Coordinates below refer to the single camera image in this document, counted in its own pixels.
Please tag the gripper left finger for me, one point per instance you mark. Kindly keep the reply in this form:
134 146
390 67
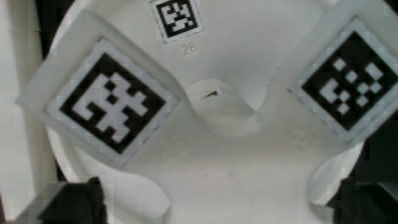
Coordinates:
70 204

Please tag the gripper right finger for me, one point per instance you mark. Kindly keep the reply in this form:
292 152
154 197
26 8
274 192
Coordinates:
365 203

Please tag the white cross-shaped table base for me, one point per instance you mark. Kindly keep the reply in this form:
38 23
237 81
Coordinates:
100 93

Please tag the white round table top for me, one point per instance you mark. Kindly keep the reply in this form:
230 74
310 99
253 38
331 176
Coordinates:
214 180

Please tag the white cylindrical table leg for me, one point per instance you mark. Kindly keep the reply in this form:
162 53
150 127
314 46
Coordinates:
225 112

